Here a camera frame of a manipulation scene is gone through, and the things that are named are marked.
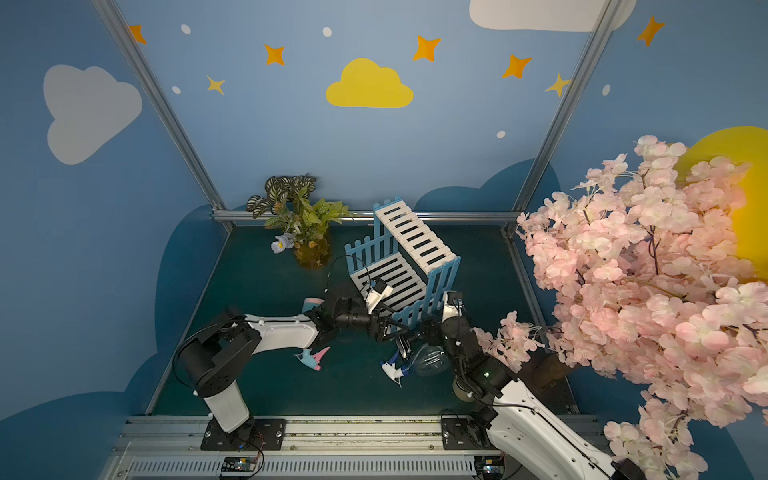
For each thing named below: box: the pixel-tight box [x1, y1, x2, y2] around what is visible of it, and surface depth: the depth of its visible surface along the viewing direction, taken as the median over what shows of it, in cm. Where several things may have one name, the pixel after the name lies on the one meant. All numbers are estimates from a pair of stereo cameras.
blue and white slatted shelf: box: [344, 196, 462, 330], surface depth 88 cm
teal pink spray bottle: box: [294, 346, 331, 371], surface depth 88 cm
